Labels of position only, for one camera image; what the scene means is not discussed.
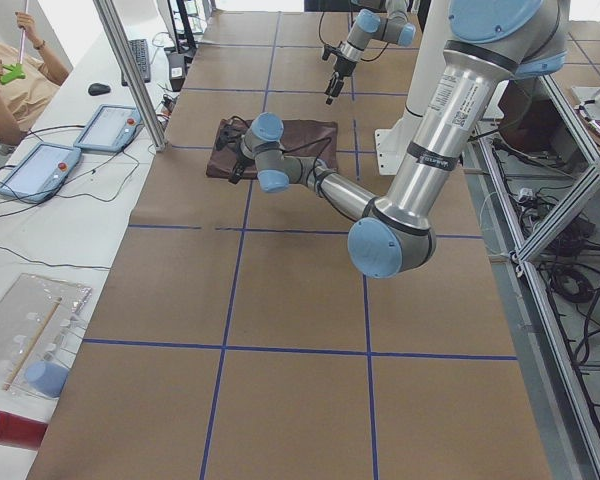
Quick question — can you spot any dark brown t-shirt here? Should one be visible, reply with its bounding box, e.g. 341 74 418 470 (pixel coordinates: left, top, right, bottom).
206 120 339 179

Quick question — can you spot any seated person in beige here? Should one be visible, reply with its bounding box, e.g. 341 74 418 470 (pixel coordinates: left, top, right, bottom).
0 11 69 146

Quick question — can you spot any clear plastic bag sheet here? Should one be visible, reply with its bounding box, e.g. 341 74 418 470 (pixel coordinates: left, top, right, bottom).
0 274 92 398

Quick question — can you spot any light blue plastic cap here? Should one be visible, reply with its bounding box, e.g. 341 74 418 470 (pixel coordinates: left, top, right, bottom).
25 361 69 398

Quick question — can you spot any aluminium frame rack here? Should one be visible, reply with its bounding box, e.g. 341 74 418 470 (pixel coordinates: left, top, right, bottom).
464 64 600 479

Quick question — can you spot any blue teach pendant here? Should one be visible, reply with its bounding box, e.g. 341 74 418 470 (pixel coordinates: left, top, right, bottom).
0 142 82 204
74 104 141 153

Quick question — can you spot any red cylinder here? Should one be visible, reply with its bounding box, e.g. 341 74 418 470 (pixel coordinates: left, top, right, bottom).
0 410 48 450

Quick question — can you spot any blue teach pendant far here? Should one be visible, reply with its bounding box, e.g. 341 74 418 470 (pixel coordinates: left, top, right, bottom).
74 104 141 153

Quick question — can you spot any black keyboard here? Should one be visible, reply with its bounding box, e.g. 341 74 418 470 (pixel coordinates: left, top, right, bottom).
128 39 151 83

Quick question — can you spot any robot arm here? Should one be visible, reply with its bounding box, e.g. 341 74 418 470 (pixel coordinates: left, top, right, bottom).
216 1 570 278
322 0 416 105

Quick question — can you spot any blue teach pendant near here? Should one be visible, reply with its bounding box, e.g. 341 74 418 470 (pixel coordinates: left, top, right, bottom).
0 142 82 204

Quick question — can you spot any black computer mouse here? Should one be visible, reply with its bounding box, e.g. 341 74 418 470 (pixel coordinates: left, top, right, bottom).
87 82 111 97

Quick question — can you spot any aluminium frame post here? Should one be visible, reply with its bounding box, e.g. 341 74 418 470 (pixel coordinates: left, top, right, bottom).
93 0 167 152

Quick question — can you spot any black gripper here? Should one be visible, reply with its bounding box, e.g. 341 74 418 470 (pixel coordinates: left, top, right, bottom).
215 117 254 184
322 42 358 104

